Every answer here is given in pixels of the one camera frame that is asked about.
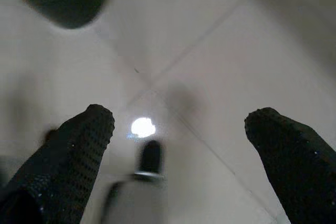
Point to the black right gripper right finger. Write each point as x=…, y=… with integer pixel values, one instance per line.
x=296, y=163

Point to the black round rubbish bin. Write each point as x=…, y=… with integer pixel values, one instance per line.
x=65, y=1

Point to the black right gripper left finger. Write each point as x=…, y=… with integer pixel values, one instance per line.
x=65, y=161

